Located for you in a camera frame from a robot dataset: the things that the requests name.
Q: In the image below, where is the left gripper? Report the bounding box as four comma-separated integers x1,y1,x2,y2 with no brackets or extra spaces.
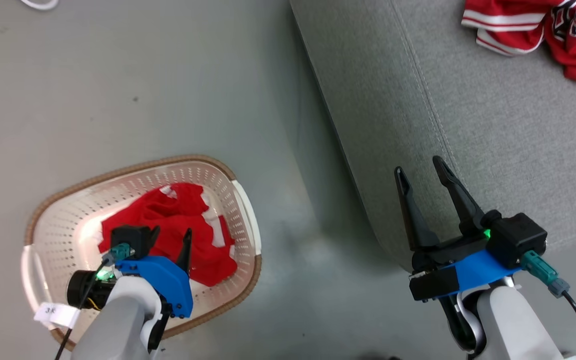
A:
66,225,193,310

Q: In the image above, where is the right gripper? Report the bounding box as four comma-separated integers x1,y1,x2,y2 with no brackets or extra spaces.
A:
393,155,490,302

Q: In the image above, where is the red garment with white patches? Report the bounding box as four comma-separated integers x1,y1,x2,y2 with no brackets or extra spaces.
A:
97,182,239,288

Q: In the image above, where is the red jersey with white stripes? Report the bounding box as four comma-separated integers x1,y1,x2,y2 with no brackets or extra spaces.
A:
461,0,576,84

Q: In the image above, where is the grey fabric sofa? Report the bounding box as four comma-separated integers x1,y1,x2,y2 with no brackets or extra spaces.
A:
289,0,576,273

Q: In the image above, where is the white perforated laundry basket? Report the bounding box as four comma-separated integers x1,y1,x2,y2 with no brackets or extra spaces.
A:
20,154,263,352

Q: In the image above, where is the white paper label tag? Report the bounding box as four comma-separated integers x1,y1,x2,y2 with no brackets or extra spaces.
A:
33,301,81,329

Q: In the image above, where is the left teal camera connector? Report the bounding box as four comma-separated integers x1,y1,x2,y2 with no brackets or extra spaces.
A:
101,242,135,267

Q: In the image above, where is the teal camera connector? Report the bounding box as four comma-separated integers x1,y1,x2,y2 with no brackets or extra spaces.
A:
101,242,135,267
520,250,572,299

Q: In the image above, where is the right blue camera mount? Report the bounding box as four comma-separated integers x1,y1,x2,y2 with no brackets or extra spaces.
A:
452,249,523,294

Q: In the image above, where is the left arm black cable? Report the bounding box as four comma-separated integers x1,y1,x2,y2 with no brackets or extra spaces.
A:
54,257,111,347

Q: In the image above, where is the right teal camera connector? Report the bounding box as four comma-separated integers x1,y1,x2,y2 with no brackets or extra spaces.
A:
520,250,572,299

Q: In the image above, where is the coiled white cable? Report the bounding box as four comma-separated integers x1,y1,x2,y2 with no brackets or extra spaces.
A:
19,0,60,11

